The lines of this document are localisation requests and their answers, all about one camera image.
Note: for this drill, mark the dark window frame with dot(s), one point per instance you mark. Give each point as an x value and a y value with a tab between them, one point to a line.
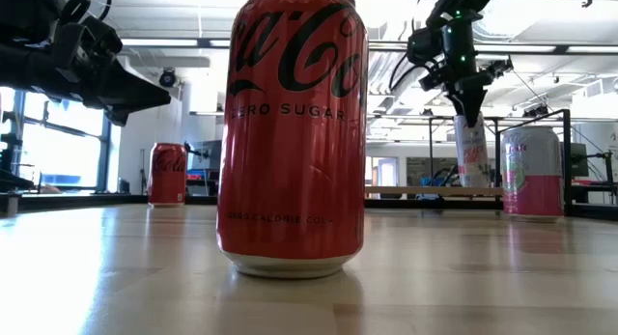
104	151

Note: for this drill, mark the tall white can pink print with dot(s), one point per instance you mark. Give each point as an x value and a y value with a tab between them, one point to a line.
470	156

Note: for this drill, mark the wooden shelf black metal frame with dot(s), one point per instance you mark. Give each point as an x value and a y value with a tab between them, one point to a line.
410	190

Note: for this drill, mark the red Coca-Cola Zero can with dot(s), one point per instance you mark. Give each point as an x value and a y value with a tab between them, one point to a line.
289	156
166	180

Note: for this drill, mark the black aluminium table frame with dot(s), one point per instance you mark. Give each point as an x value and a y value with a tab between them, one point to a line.
96	201

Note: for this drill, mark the long ceiling light strip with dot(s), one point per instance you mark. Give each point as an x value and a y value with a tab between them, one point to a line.
159	42
512	48

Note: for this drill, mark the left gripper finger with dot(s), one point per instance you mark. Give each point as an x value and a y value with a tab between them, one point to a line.
116	108
140	90

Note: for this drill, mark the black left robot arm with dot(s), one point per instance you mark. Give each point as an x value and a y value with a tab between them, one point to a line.
24	11

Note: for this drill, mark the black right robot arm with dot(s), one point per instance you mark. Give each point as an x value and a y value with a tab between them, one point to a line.
458	4

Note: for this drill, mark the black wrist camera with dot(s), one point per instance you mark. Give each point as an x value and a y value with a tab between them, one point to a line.
425	45
92	40

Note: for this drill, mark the black round ceiling device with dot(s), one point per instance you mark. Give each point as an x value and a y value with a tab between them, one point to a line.
167	77

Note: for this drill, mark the pink white Spindrift can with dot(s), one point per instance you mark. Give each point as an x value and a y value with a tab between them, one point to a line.
531	190

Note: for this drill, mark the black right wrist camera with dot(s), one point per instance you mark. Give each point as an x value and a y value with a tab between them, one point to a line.
425	45

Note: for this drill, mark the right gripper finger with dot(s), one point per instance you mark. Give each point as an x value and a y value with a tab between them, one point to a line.
499	68
466	93

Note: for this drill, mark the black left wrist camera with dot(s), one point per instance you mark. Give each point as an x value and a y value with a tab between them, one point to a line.
92	40

